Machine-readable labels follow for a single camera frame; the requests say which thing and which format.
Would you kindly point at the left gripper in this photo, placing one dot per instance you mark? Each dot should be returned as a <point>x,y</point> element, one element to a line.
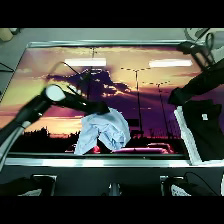
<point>97,107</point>

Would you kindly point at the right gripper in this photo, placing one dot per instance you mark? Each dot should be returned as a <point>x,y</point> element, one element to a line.
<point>180,96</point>

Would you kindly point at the light blue shirt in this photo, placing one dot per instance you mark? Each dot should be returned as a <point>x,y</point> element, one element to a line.
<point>106,130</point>

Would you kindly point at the black garment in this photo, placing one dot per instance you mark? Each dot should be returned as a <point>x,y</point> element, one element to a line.
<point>203,130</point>

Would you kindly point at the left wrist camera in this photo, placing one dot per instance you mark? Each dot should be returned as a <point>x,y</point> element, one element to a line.
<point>86,82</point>

